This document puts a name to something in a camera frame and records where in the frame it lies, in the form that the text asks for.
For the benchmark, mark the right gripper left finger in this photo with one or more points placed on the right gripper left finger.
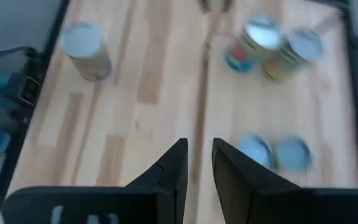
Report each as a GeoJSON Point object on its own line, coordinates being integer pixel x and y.
{"type": "Point", "coordinates": [89, 205]}

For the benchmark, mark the peaches can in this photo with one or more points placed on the peaches can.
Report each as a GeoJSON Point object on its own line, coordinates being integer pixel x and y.
{"type": "Point", "coordinates": [84, 43]}

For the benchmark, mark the carrots can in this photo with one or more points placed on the carrots can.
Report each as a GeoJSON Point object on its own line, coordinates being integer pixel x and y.
{"type": "Point", "coordinates": [304, 46]}

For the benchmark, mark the mushroom can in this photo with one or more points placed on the mushroom can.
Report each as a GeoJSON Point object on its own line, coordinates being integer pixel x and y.
{"type": "Point", "coordinates": [292, 154]}

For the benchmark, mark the tomatoes can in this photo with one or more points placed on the tomatoes can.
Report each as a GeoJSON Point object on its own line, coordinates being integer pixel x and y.
{"type": "Point", "coordinates": [261, 32]}

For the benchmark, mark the black-framed wooden shelf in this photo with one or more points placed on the black-framed wooden shelf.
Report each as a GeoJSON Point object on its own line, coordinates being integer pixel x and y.
{"type": "Point", "coordinates": [291, 105]}

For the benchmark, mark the small red can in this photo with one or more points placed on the small red can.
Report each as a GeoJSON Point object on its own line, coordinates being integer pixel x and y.
{"type": "Point", "coordinates": [256, 149]}

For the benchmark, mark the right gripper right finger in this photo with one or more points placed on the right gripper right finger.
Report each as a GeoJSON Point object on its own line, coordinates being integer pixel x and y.
{"type": "Point", "coordinates": [275, 205]}

